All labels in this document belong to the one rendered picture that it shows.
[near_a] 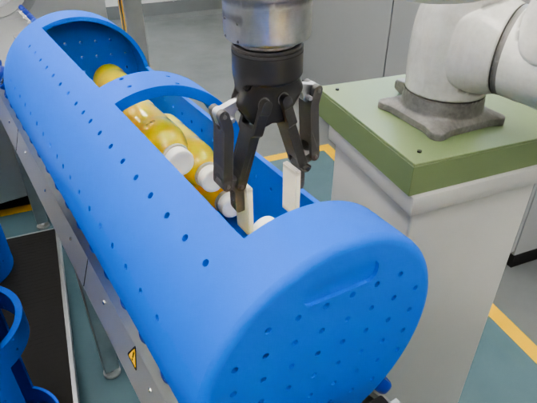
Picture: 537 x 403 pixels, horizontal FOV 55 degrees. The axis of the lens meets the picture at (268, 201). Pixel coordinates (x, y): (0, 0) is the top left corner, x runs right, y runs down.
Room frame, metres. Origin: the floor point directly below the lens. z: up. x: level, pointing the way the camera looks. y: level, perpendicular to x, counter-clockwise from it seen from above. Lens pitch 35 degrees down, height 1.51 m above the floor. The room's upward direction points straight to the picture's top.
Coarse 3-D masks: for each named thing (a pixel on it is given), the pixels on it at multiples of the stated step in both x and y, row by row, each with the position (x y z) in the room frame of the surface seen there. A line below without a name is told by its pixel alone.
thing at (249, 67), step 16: (240, 48) 0.51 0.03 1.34; (240, 64) 0.51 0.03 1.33; (256, 64) 0.50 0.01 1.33; (272, 64) 0.49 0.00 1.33; (288, 64) 0.50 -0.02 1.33; (240, 80) 0.51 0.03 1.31; (256, 80) 0.50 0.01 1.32; (272, 80) 0.49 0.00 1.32; (288, 80) 0.50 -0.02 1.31; (240, 96) 0.50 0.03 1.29; (256, 96) 0.51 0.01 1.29; (272, 96) 0.52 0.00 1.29; (240, 112) 0.52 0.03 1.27; (256, 112) 0.51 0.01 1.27; (272, 112) 0.52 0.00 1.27
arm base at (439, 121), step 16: (400, 80) 1.05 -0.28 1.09; (400, 96) 0.98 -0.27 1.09; (416, 96) 0.91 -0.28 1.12; (400, 112) 0.93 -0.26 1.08; (416, 112) 0.90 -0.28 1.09; (432, 112) 0.88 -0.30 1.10; (448, 112) 0.88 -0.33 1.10; (464, 112) 0.88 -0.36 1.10; (480, 112) 0.90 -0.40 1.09; (496, 112) 0.93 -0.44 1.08; (416, 128) 0.89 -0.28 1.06; (432, 128) 0.85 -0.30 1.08; (448, 128) 0.85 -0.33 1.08; (464, 128) 0.87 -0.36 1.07; (480, 128) 0.89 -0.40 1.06
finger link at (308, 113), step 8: (304, 80) 0.57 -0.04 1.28; (312, 88) 0.56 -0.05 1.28; (320, 88) 0.56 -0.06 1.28; (312, 96) 0.55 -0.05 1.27; (320, 96) 0.56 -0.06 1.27; (304, 104) 0.56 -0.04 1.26; (312, 104) 0.55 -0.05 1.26; (304, 112) 0.56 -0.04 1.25; (312, 112) 0.55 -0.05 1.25; (304, 120) 0.56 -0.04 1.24; (312, 120) 0.55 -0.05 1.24; (304, 128) 0.56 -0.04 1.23; (312, 128) 0.55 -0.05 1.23; (304, 136) 0.56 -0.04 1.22; (312, 136) 0.55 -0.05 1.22; (304, 144) 0.57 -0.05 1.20; (312, 144) 0.55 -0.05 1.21; (312, 152) 0.55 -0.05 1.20; (312, 160) 0.55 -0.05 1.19
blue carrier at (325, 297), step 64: (64, 64) 0.81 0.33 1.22; (128, 64) 1.12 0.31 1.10; (64, 128) 0.66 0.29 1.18; (128, 128) 0.58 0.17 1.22; (192, 128) 0.89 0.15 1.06; (64, 192) 0.61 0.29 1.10; (128, 192) 0.48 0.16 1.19; (192, 192) 0.43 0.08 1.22; (256, 192) 0.69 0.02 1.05; (128, 256) 0.42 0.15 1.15; (192, 256) 0.36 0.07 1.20; (256, 256) 0.34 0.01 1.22; (320, 256) 0.33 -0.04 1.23; (384, 256) 0.36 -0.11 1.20; (192, 320) 0.31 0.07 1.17; (256, 320) 0.29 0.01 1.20; (320, 320) 0.33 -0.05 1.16; (384, 320) 0.37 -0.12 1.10; (192, 384) 0.27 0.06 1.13; (256, 384) 0.29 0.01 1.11; (320, 384) 0.33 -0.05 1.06
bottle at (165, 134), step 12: (132, 108) 0.73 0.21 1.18; (144, 108) 0.72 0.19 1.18; (156, 108) 0.74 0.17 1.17; (132, 120) 0.70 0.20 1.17; (144, 120) 0.69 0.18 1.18; (156, 120) 0.68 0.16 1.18; (168, 120) 0.69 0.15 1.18; (144, 132) 0.66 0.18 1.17; (156, 132) 0.66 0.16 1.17; (168, 132) 0.66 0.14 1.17; (180, 132) 0.67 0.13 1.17; (156, 144) 0.64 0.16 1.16; (168, 144) 0.64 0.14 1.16; (180, 144) 0.64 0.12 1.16
